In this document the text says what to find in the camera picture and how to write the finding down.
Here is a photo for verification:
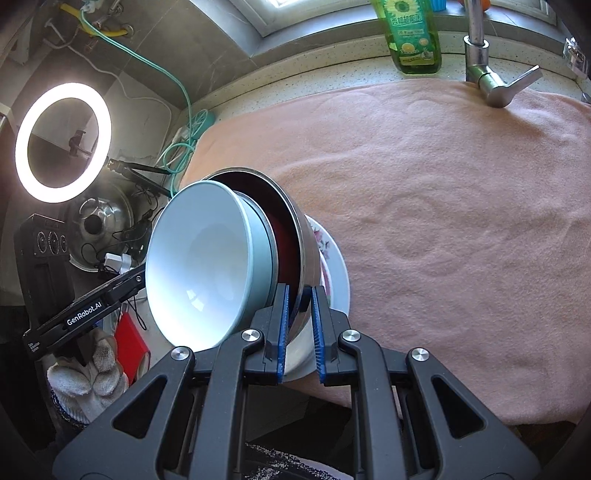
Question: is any black power adapter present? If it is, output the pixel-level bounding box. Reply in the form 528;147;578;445
122;219;153;259

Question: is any pale blue ceramic bowl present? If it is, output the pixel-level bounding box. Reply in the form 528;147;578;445
144;180;278;350

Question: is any white window frame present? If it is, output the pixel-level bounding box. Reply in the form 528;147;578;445
259;0;384;35

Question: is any white cable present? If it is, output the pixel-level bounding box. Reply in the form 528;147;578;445
46;23;186;148

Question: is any yellow gas pipe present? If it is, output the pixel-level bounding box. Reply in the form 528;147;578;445
60;2;127;38

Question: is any red box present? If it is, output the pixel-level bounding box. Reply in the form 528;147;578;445
113;314;151;385

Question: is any deep plate with large roses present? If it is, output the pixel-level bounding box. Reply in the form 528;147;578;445
281;216;351;383

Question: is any person's left hand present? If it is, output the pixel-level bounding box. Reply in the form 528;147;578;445
45;331;131;424

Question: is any black box with round dials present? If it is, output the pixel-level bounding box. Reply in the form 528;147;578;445
13;213;71;324

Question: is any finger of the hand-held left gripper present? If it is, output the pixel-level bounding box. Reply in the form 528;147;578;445
98;269;148;304

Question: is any green dish soap bottle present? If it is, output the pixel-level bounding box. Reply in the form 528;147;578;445
372;0;442;76

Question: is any black ring light tripod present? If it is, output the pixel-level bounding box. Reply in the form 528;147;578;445
106;157;172;198

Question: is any steel kitchen faucet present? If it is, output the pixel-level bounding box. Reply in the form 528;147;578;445
462;0;542;109

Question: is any small red steel bowl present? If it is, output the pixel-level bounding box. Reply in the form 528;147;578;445
222;172;303;301

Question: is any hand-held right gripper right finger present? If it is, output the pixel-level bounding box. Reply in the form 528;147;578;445
311;285;542;480

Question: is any green hose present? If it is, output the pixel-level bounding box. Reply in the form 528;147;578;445
81;7;216;197

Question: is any steel pot lid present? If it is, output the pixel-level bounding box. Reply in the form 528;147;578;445
68;187;136;271

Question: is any pink towel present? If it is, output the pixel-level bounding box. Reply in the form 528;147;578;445
178;76;591;426

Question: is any large steel bowl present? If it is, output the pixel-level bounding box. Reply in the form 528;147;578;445
203;168;323;347

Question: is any white charger plug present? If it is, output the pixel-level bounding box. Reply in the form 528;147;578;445
104;251;136;274

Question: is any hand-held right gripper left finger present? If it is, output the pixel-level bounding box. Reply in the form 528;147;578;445
52;283;291;480

